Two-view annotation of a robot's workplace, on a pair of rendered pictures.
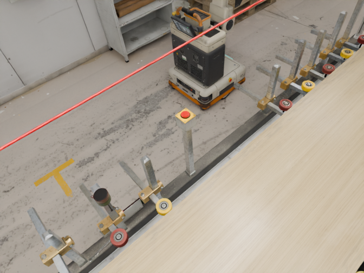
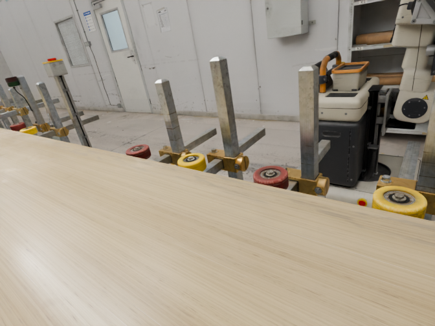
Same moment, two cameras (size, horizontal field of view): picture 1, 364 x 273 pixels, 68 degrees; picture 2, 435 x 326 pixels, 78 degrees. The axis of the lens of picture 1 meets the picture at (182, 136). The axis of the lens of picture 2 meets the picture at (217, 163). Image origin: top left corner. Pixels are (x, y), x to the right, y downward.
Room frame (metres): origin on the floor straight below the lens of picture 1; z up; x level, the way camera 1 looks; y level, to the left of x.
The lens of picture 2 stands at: (1.24, -1.58, 1.22)
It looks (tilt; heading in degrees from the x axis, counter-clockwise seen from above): 26 degrees down; 77
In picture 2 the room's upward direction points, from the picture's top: 10 degrees counter-clockwise
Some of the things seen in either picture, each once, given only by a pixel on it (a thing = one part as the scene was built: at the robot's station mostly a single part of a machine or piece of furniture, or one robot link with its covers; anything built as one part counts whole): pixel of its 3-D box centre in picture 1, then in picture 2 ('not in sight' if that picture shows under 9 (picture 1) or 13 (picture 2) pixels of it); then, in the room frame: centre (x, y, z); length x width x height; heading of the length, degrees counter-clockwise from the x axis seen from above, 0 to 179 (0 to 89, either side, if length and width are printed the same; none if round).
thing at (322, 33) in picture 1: (312, 59); (309, 160); (1.61, -1.03, 0.88); 0.04 x 0.04 x 0.48; 36
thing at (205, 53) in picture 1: (200, 46); (351, 123); (2.40, -0.28, 0.59); 0.55 x 0.34 x 0.83; 36
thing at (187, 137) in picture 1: (188, 151); (76, 119); (0.88, -0.03, 0.93); 0.05 x 0.05 x 0.45; 36
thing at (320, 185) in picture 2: (307, 69); (301, 182); (1.60, -1.01, 0.81); 0.14 x 0.06 x 0.05; 126
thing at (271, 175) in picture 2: (326, 73); (272, 192); (1.47, -1.08, 0.85); 0.08 x 0.08 x 0.11
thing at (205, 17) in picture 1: (197, 19); (350, 76); (2.39, -0.27, 0.87); 0.23 x 0.15 x 0.11; 36
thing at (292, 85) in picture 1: (281, 79); (232, 153); (1.48, -0.76, 0.83); 0.43 x 0.03 x 0.04; 36
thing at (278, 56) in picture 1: (300, 67); (303, 173); (1.63, -0.96, 0.80); 0.43 x 0.03 x 0.04; 36
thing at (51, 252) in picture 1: (58, 249); (21, 110); (0.41, 0.60, 0.95); 0.14 x 0.06 x 0.05; 126
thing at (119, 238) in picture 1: (121, 240); (21, 132); (0.46, 0.35, 0.85); 0.08 x 0.08 x 0.11
